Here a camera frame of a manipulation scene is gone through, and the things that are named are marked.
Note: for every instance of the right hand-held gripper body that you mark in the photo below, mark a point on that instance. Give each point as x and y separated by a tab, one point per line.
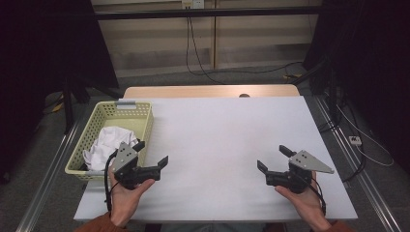
298	179

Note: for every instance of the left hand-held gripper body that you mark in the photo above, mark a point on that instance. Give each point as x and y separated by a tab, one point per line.
127	175

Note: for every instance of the pale yellow perforated plastic basket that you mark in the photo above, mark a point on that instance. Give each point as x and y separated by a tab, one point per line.
141	122

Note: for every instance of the white cloth with black band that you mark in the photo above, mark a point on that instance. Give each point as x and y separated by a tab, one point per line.
104	145

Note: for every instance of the person's left hand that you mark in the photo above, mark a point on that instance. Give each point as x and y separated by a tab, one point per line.
124	203

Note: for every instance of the person's right hand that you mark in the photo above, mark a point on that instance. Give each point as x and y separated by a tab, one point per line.
309	206

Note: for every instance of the white table mat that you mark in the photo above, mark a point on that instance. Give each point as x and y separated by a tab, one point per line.
219	141

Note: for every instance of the white power adapter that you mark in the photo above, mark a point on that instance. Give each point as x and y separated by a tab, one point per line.
355	140

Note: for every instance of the wooden table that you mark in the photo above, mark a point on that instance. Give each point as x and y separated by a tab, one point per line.
199	91

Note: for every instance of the black metal stand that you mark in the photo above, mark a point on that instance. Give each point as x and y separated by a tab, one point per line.
68	106

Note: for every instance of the black curtain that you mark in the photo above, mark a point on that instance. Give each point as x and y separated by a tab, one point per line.
370	64
42	48

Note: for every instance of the black horizontal metal bar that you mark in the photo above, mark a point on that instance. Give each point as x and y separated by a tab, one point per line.
206	13

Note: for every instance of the aluminium floor rail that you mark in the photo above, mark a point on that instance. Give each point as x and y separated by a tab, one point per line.
48	180
364	180

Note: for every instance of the white wall socket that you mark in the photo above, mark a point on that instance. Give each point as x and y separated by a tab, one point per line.
192	3

